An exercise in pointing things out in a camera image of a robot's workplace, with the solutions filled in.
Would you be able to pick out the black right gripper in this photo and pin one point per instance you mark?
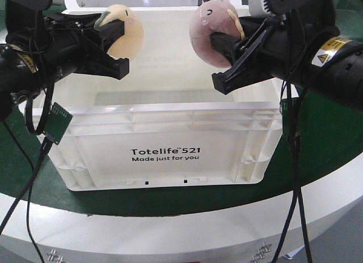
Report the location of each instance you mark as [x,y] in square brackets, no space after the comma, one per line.
[271,48]

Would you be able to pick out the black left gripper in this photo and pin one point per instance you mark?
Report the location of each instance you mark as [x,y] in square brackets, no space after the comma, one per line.
[49,48]

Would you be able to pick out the yellow round plush toy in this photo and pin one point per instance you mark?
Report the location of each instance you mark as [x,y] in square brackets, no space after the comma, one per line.
[128,45]

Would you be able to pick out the pink round plush toy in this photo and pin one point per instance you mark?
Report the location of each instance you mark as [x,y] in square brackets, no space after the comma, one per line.
[213,16]

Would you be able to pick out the white plastic tote box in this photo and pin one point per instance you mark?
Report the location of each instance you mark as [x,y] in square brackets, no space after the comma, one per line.
[164,124]

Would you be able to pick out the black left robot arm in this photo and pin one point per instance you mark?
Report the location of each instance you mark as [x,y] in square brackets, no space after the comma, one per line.
[13,93]

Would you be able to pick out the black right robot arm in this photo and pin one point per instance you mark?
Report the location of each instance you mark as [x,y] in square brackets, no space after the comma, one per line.
[333,68]

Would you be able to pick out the green right circuit board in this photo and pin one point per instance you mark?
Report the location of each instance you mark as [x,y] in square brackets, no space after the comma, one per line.
[284,104]

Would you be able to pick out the green circuit board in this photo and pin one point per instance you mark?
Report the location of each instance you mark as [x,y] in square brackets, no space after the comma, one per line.
[57,123]
[284,104]

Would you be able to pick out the green left circuit board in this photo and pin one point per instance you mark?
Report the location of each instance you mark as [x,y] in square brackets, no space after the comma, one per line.
[57,123]

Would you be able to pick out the white outer table rim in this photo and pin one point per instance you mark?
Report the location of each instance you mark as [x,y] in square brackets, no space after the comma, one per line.
[228,235]

